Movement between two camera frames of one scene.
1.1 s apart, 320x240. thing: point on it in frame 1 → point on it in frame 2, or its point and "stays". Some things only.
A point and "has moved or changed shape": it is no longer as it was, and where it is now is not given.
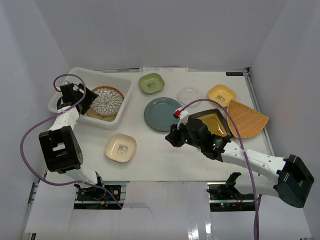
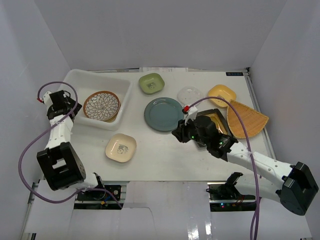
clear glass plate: (188, 94) stays
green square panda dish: (151, 83) stays
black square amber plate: (215, 122) stays
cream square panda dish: (121, 147) stays
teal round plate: (159, 113) stays
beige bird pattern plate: (107, 118) → (114, 118)
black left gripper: (87, 97) → (64, 110)
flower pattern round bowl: (109, 100) has moved or changed shape
